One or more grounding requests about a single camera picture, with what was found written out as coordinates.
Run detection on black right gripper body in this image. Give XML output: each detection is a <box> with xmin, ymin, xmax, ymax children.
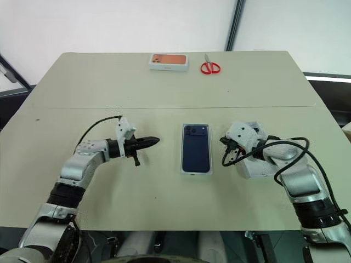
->
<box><xmin>220</xmin><ymin>136</ymin><xmax>238</xmax><ymax>151</ymax></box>

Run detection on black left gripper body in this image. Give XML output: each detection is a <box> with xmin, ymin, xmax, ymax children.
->
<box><xmin>120</xmin><ymin>136</ymin><xmax>141</xmax><ymax>167</ymax></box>

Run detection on white box lid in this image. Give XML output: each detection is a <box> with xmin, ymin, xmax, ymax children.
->
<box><xmin>235</xmin><ymin>123</ymin><xmax>276</xmax><ymax>180</ymax></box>

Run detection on dark blue smartphone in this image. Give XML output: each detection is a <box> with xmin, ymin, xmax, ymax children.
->
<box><xmin>180</xmin><ymin>124</ymin><xmax>211</xmax><ymax>173</ymax></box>
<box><xmin>179</xmin><ymin>123</ymin><xmax>214</xmax><ymax>176</ymax></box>

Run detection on closed orange-print phone box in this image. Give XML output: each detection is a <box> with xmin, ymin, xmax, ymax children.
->
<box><xmin>149</xmin><ymin>53</ymin><xmax>190</xmax><ymax>72</ymax></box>

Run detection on dark side furniture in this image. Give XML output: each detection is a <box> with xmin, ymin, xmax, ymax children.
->
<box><xmin>303</xmin><ymin>72</ymin><xmax>351</xmax><ymax>127</ymax></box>

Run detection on dark rounded robot torso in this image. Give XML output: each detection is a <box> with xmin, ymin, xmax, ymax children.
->
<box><xmin>108</xmin><ymin>253</ymin><xmax>231</xmax><ymax>263</ymax></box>

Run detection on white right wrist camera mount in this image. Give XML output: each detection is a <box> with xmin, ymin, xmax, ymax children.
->
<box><xmin>225</xmin><ymin>120</ymin><xmax>266</xmax><ymax>155</ymax></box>

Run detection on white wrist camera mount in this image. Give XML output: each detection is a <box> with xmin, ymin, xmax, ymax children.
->
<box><xmin>114</xmin><ymin>116</ymin><xmax>137</xmax><ymax>142</ymax></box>
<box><xmin>225</xmin><ymin>120</ymin><xmax>266</xmax><ymax>155</ymax></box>

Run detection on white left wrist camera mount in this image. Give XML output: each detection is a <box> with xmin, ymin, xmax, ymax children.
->
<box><xmin>114</xmin><ymin>116</ymin><xmax>137</xmax><ymax>142</ymax></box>

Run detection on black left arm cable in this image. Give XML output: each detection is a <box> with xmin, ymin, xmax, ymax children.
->
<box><xmin>76</xmin><ymin>115</ymin><xmax>123</xmax><ymax>146</ymax></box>

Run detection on red-handled scissors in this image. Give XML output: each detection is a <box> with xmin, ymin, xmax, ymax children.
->
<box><xmin>200</xmin><ymin>53</ymin><xmax>222</xmax><ymax>75</ymax></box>

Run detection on black metal bracket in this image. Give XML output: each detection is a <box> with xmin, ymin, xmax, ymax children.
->
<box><xmin>245</xmin><ymin>231</ymin><xmax>276</xmax><ymax>263</ymax></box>

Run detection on dark vertical post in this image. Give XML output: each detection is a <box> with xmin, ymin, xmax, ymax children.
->
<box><xmin>225</xmin><ymin>0</ymin><xmax>246</xmax><ymax>52</ymax></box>

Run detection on dark slanted frame bar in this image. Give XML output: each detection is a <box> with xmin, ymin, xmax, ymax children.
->
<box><xmin>0</xmin><ymin>53</ymin><xmax>33</xmax><ymax>93</ymax></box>

